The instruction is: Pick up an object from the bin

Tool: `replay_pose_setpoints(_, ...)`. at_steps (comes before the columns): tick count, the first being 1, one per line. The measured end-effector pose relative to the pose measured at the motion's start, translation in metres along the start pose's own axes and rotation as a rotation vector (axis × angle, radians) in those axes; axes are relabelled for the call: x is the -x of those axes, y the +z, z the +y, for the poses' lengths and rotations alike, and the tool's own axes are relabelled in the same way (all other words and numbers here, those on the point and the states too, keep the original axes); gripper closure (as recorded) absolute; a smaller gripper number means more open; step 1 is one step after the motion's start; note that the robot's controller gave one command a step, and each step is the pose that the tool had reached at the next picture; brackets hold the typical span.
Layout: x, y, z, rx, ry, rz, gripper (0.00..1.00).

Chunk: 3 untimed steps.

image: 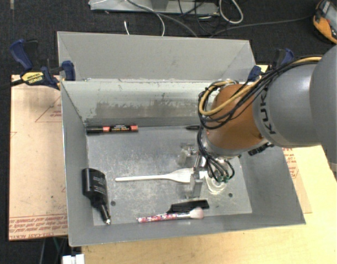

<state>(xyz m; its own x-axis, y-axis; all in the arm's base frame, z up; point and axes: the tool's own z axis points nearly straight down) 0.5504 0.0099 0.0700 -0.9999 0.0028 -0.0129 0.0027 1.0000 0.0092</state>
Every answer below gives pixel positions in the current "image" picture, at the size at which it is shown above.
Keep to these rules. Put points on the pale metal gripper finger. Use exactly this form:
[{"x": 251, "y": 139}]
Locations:
[
  {"x": 184, "y": 156},
  {"x": 195, "y": 187}
]

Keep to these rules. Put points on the black flat comb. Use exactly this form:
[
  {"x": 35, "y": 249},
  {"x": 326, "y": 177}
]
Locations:
[{"x": 189, "y": 205}]

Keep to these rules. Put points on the clear glass thing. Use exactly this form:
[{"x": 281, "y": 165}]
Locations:
[{"x": 216, "y": 188}]

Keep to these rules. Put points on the grey metal bin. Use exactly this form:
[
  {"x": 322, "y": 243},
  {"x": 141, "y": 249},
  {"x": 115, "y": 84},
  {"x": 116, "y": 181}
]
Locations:
[{"x": 157, "y": 158}]

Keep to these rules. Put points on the black pen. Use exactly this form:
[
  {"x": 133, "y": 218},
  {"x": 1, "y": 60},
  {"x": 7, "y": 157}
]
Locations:
[{"x": 192, "y": 127}]

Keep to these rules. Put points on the pink patterned makeup brush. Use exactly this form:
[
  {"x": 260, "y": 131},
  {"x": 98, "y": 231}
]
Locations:
[{"x": 168, "y": 217}]

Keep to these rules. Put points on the white plastic spoon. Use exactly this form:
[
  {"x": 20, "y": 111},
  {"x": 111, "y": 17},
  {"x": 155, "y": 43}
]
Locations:
[{"x": 149, "y": 178}]

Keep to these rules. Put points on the black and orange marker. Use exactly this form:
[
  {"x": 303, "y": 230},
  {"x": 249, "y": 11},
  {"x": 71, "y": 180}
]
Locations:
[{"x": 113, "y": 129}]

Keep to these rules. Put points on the black bottle with nozzle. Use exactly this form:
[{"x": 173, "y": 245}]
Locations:
[{"x": 94, "y": 184}]

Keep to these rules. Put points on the brown cardboard board, red print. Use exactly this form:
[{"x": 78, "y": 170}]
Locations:
[{"x": 33, "y": 153}]

